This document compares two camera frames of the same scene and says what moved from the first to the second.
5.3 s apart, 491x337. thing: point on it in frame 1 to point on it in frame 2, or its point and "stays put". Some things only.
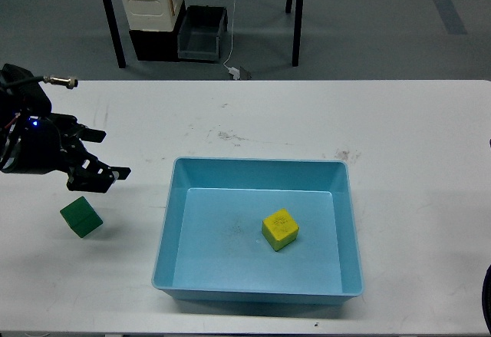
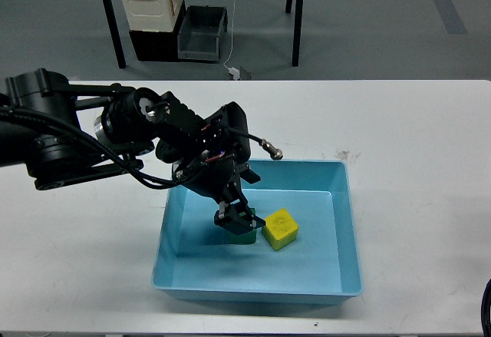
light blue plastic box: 211,246 stays put
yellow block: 280,229 stays put
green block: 81,217 to 246,239
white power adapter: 235,72 stays put
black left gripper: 36,144 to 226,152
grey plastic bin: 199,34 stays put
